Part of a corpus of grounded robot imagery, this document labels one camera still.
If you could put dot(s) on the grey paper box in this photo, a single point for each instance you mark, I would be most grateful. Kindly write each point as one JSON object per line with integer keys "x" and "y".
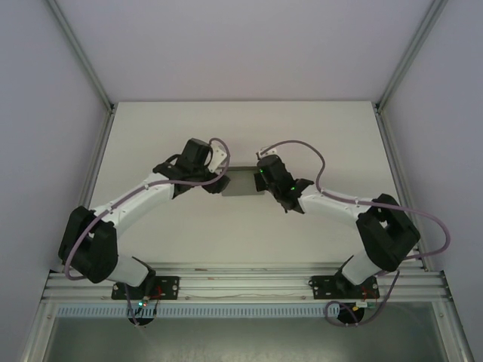
{"x": 241, "y": 183}

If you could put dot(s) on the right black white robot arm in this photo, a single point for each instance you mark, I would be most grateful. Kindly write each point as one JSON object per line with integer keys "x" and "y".
{"x": 332, "y": 209}

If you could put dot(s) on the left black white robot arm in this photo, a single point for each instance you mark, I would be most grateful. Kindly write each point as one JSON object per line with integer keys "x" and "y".
{"x": 143, "y": 196}

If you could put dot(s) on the grey metal panel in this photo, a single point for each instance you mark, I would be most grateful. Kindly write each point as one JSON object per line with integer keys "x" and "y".
{"x": 241, "y": 339}

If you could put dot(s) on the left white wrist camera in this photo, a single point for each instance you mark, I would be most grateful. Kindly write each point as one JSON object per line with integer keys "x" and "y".
{"x": 219, "y": 158}

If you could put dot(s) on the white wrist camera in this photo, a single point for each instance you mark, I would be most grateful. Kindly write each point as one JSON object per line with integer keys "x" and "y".
{"x": 264, "y": 152}
{"x": 219, "y": 158}

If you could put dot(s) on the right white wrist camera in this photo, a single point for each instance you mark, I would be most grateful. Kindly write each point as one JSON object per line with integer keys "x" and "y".
{"x": 264, "y": 152}

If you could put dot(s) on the aluminium table edge rail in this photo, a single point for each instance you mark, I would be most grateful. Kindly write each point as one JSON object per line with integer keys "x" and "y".
{"x": 99, "y": 151}
{"x": 388, "y": 151}

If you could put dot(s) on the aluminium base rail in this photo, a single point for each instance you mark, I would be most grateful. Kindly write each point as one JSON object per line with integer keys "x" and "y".
{"x": 245, "y": 281}

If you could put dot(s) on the left black mount plate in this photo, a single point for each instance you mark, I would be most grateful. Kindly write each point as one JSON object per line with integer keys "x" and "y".
{"x": 170, "y": 286}

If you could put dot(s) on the black mount plate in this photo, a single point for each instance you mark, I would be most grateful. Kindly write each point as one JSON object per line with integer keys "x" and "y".
{"x": 170, "y": 286}
{"x": 320, "y": 286}

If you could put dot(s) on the right black mount plate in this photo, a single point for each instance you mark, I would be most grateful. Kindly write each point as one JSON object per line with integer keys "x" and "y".
{"x": 320, "y": 286}

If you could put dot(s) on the aluminium frame post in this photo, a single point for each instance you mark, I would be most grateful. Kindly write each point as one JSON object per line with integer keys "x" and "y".
{"x": 411, "y": 53}
{"x": 81, "y": 53}

